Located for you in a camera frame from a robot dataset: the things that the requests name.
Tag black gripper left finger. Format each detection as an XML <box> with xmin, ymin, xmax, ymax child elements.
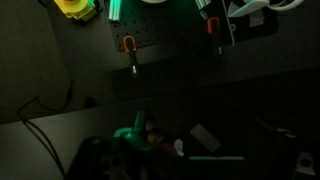
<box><xmin>132</xmin><ymin>110</ymin><xmax>147</xmax><ymax>135</ymax></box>

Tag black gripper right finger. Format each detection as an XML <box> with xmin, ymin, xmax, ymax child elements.
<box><xmin>242</xmin><ymin>110</ymin><xmax>279</xmax><ymax>158</ymax></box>

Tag orange handled clamp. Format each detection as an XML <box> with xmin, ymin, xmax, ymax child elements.
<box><xmin>205</xmin><ymin>16</ymin><xmax>224</xmax><ymax>60</ymax></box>
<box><xmin>121</xmin><ymin>34</ymin><xmax>141</xmax><ymax>80</ymax></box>

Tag yellow emergency stop button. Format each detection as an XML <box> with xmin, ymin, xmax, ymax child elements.
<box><xmin>53</xmin><ymin>0</ymin><xmax>100</xmax><ymax>23</ymax></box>

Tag black perforated breadboard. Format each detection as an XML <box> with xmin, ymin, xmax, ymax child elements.
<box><xmin>104</xmin><ymin>0</ymin><xmax>234</xmax><ymax>53</ymax></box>

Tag thin black cable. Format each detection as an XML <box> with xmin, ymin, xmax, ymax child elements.
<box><xmin>17</xmin><ymin>79</ymin><xmax>75</xmax><ymax>180</ymax></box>

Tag aluminium profile bar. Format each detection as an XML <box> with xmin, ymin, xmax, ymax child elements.
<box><xmin>108</xmin><ymin>0</ymin><xmax>126</xmax><ymax>23</ymax></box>
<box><xmin>194</xmin><ymin>0</ymin><xmax>213</xmax><ymax>11</ymax></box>

